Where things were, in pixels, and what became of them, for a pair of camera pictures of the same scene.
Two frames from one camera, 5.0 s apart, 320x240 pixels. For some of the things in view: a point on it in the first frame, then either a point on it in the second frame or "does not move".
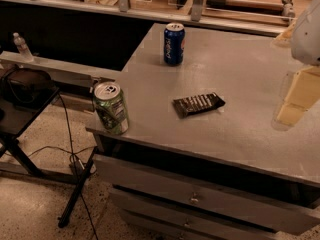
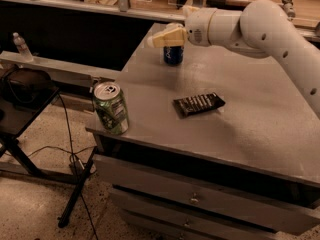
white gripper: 307,37 to 197,29
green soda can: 111,106 does not move
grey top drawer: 207,195 does not move
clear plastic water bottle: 22,47 does not move
